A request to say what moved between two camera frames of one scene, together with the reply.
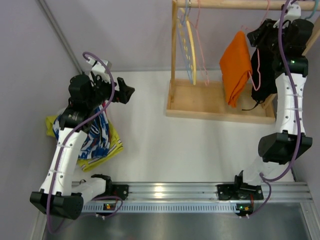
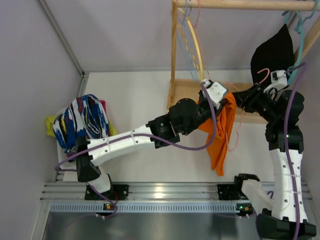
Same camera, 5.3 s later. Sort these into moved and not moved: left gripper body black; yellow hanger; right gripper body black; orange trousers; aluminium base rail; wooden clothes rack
Moved: right gripper body black; orange trousers; yellow hanger; left gripper body black
Not moved: wooden clothes rack; aluminium base rail
